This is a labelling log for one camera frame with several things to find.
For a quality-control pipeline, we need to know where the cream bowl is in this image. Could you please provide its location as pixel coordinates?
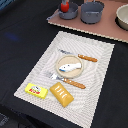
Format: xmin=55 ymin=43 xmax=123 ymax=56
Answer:
xmin=116 ymin=4 xmax=128 ymax=30

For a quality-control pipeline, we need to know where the red toy tomato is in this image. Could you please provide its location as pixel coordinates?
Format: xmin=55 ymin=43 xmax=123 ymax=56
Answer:
xmin=61 ymin=2 xmax=69 ymax=12

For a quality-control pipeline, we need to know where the woven beige placemat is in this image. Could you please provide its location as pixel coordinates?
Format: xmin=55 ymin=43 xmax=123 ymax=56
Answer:
xmin=14 ymin=31 xmax=114 ymax=128

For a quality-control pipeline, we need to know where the grey saucepan with handle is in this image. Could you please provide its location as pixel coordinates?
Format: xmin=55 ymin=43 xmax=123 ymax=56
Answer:
xmin=48 ymin=2 xmax=78 ymax=20

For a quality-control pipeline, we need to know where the white toy fish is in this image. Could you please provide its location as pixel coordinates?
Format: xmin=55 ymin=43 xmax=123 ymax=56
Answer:
xmin=59 ymin=63 xmax=82 ymax=72

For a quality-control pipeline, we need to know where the grey cooking pot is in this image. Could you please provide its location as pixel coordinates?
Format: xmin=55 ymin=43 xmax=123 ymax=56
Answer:
xmin=81 ymin=1 xmax=103 ymax=24

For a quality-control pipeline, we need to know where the round wooden plate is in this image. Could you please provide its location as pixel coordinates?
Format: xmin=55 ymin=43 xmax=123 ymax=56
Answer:
xmin=56 ymin=55 xmax=84 ymax=78

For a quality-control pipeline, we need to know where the orange toy bread loaf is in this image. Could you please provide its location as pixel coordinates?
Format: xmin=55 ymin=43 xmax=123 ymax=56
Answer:
xmin=50 ymin=82 xmax=74 ymax=107

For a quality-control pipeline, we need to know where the knife with wooden handle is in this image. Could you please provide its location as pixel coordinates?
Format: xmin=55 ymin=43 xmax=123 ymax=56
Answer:
xmin=58 ymin=49 xmax=98 ymax=62

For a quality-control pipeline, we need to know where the yellow butter box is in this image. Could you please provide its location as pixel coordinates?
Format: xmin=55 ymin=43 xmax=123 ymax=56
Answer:
xmin=25 ymin=83 xmax=48 ymax=99

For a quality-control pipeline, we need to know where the fork with wooden handle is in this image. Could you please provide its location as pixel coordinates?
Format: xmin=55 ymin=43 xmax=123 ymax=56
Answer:
xmin=45 ymin=72 xmax=86 ymax=89

